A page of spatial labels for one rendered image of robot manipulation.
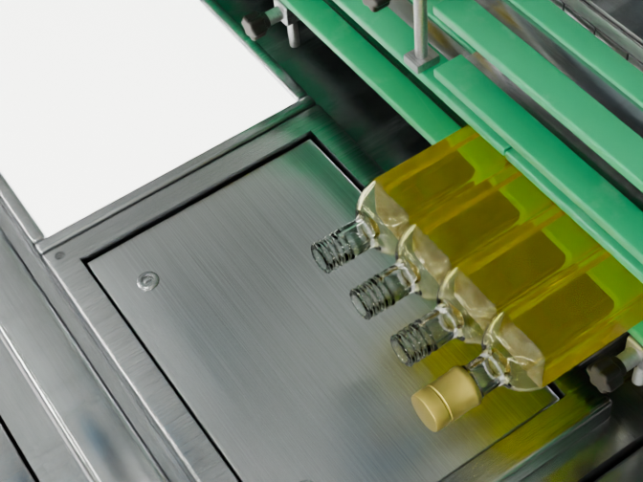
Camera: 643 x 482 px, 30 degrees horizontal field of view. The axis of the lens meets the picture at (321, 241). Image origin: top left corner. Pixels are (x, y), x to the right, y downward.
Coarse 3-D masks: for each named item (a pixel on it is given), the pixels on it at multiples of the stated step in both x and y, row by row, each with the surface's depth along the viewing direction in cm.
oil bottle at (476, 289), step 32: (544, 224) 100; (576, 224) 99; (480, 256) 98; (512, 256) 98; (544, 256) 98; (576, 256) 98; (448, 288) 97; (480, 288) 96; (512, 288) 96; (480, 320) 96
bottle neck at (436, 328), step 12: (432, 312) 97; (444, 312) 97; (420, 324) 96; (432, 324) 96; (444, 324) 96; (396, 336) 96; (408, 336) 96; (420, 336) 96; (432, 336) 96; (444, 336) 96; (456, 336) 97; (396, 348) 97; (408, 348) 95; (420, 348) 96; (432, 348) 96; (408, 360) 96
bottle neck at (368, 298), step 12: (396, 264) 100; (384, 276) 99; (396, 276) 99; (408, 276) 100; (360, 288) 99; (372, 288) 99; (384, 288) 99; (396, 288) 99; (408, 288) 100; (360, 300) 99; (372, 300) 99; (384, 300) 99; (396, 300) 100; (360, 312) 100; (372, 312) 99
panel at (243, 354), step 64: (256, 128) 129; (320, 128) 128; (0, 192) 127; (192, 192) 124; (256, 192) 124; (320, 192) 124; (64, 256) 120; (128, 256) 121; (192, 256) 120; (256, 256) 119; (384, 256) 118; (128, 320) 116; (192, 320) 115; (256, 320) 115; (320, 320) 114; (384, 320) 113; (128, 384) 111; (192, 384) 111; (256, 384) 110; (320, 384) 110; (384, 384) 109; (576, 384) 107; (192, 448) 106; (256, 448) 106; (320, 448) 106; (384, 448) 105; (448, 448) 105; (512, 448) 103
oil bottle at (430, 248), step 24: (504, 168) 104; (480, 192) 102; (504, 192) 102; (528, 192) 102; (432, 216) 101; (456, 216) 101; (480, 216) 101; (504, 216) 101; (528, 216) 101; (408, 240) 100; (432, 240) 100; (456, 240) 99; (480, 240) 99; (408, 264) 100; (432, 264) 99; (456, 264) 99; (432, 288) 100
